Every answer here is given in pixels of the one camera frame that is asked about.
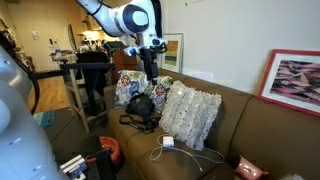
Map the framed picture white mat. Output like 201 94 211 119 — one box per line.
161 33 184 73

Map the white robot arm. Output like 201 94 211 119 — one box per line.
76 0 168 85

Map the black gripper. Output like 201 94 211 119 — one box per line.
139 46 167 85

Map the white shaggy pillow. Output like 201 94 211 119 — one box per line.
159 81 222 150

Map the colourful floral pillow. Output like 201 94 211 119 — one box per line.
115 70 173 112

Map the pink pouch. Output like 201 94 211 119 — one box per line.
235 156 268 180

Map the books stack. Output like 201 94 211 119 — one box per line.
60 155 87 180

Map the white power adapter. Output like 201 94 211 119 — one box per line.
163 136 174 147

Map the brown leather sofa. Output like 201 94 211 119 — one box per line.
108 70 320 180

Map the red framed picture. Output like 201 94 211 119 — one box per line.
258 49 320 117

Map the black camera with strap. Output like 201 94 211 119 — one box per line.
119 115 160 134

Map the orange helmet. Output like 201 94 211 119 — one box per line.
99 136 124 168

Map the black camera bag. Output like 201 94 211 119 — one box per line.
125 93 154 117

